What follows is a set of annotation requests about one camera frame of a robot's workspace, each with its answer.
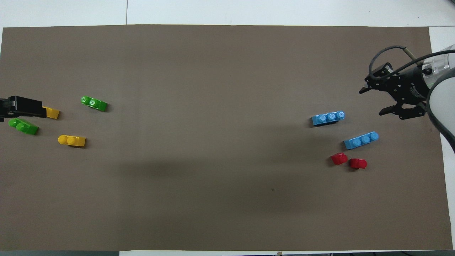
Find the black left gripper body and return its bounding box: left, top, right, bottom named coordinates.
left=0, top=98, right=17, bottom=119

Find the yellow two-stud toy brick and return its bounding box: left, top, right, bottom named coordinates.
left=58, top=134, right=86, bottom=148
left=42, top=106, right=60, bottom=119

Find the brown table mat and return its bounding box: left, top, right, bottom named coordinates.
left=0, top=24, right=453, bottom=251

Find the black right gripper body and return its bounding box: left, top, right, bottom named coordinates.
left=390, top=67, right=433, bottom=105

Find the green two-stud toy brick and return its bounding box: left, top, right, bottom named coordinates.
left=8, top=118, right=39, bottom=135
left=80, top=96, right=108, bottom=112

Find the blue three-stud toy brick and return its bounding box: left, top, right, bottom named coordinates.
left=311, top=111, right=346, bottom=127
left=343, top=132, right=380, bottom=150

